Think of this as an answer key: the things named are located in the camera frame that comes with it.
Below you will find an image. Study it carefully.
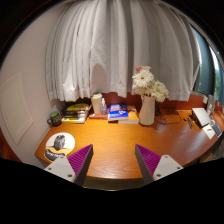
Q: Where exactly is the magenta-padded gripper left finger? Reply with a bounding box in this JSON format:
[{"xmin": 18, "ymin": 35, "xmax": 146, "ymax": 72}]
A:
[{"xmin": 44, "ymin": 143, "xmax": 95, "ymax": 187}]

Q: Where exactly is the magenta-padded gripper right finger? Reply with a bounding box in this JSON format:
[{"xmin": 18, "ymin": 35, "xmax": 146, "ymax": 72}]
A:
[{"xmin": 134, "ymin": 144, "xmax": 184, "ymax": 185}]

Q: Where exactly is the grey angular computer mouse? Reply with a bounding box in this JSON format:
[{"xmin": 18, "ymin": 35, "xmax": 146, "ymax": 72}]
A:
[{"xmin": 53, "ymin": 134, "xmax": 67, "ymax": 151}]

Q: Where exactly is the round white printed mouse pad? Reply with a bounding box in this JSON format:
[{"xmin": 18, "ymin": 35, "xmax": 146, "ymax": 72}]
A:
[{"xmin": 44, "ymin": 132, "xmax": 76, "ymax": 162}]

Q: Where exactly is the dark green mug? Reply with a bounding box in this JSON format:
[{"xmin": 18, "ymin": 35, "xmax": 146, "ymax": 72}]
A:
[{"xmin": 46, "ymin": 110, "xmax": 63, "ymax": 128}]

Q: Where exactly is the yellow and white book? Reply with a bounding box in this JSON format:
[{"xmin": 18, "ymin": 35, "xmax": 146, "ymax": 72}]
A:
[{"xmin": 61, "ymin": 116, "xmax": 88, "ymax": 125}]

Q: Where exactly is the small white box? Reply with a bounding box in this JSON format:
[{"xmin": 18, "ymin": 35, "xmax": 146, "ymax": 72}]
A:
[{"xmin": 202, "ymin": 123, "xmax": 218, "ymax": 141}]

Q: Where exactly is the white ceramic jug vase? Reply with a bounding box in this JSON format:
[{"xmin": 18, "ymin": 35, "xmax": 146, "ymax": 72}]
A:
[{"xmin": 138, "ymin": 94, "xmax": 157, "ymax": 127}]

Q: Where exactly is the white flat device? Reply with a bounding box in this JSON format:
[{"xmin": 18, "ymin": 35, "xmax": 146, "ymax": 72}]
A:
[{"xmin": 191, "ymin": 107, "xmax": 212, "ymax": 129}]

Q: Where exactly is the yellow and black book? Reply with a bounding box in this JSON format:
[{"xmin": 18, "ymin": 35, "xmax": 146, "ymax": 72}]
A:
[{"xmin": 64, "ymin": 102, "xmax": 92, "ymax": 113}]

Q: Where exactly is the red-brown flat book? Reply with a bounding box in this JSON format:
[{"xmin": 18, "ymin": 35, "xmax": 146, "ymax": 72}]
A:
[{"xmin": 88, "ymin": 112, "xmax": 110, "ymax": 120}]

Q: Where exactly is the blue cover book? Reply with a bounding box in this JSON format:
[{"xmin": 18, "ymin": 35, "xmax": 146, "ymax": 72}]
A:
[{"xmin": 107, "ymin": 103, "xmax": 130, "ymax": 122}]

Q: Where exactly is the beige lidded tumbler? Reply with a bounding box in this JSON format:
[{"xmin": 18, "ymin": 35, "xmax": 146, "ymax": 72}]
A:
[{"xmin": 90, "ymin": 93, "xmax": 104, "ymax": 115}]

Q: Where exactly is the clear spray bottle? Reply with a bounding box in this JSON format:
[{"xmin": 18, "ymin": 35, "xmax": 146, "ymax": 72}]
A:
[{"xmin": 100, "ymin": 97, "xmax": 108, "ymax": 116}]

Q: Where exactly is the dark teal curtain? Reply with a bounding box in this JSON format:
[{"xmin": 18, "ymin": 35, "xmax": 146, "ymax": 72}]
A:
[{"xmin": 193, "ymin": 29, "xmax": 218, "ymax": 97}]

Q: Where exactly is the white pleated curtain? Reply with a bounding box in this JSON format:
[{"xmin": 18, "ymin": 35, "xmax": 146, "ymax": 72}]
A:
[{"xmin": 45, "ymin": 0, "xmax": 201, "ymax": 103}]

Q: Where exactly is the black cable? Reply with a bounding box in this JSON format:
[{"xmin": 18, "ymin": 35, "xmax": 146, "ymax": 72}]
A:
[{"xmin": 156, "ymin": 103, "xmax": 192, "ymax": 126}]

